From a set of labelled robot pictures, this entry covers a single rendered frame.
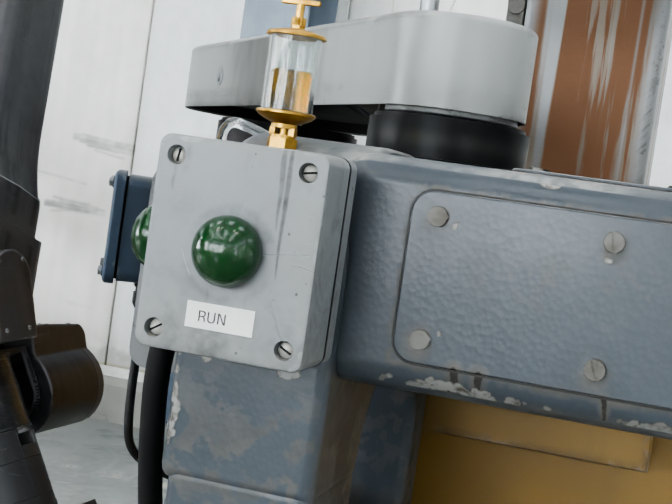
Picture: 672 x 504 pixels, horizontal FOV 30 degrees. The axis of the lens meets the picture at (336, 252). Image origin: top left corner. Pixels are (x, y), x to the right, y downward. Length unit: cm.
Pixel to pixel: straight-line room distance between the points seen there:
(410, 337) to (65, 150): 595
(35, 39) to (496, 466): 42
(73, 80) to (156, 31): 50
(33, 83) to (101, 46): 558
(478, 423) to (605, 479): 10
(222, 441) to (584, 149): 54
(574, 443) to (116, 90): 567
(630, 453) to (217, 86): 42
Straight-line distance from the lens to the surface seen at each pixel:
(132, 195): 102
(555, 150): 104
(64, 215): 646
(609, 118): 103
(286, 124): 59
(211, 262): 50
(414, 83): 67
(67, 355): 85
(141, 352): 102
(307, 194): 51
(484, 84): 67
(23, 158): 83
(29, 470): 79
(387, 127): 67
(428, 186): 55
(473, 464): 85
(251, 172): 52
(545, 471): 84
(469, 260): 54
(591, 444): 79
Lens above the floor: 132
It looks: 3 degrees down
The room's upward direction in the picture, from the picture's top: 8 degrees clockwise
